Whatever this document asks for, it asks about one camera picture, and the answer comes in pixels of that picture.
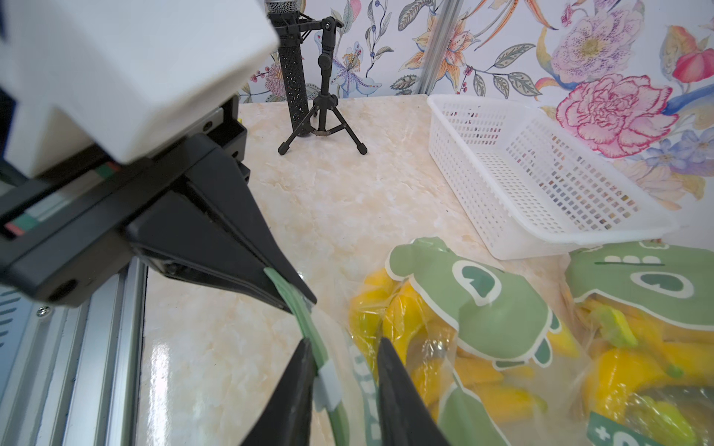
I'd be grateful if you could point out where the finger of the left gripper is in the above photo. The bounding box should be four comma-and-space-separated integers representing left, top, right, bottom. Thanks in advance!
185, 149, 317, 306

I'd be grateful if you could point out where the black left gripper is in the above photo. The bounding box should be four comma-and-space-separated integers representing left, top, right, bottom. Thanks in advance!
1, 98, 289, 312

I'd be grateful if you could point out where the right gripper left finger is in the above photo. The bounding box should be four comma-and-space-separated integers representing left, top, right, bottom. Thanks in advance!
242, 337, 316, 446

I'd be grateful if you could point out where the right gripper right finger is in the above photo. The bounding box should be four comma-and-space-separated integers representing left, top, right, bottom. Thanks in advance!
377, 337, 448, 446

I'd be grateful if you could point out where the zip-top bag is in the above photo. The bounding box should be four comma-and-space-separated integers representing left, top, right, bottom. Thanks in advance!
561, 241, 713, 445
267, 237, 588, 445

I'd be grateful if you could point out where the black microphone on tripod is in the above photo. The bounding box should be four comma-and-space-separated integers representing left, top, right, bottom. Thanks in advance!
264, 0, 369, 157

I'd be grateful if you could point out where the white plastic basket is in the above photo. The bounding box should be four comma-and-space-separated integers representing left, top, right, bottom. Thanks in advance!
427, 95, 679, 260

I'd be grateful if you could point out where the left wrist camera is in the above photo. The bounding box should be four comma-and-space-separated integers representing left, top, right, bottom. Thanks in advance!
1, 1, 278, 178

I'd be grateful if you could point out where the aluminium front rail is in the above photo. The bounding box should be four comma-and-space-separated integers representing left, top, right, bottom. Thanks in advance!
1, 259, 148, 445

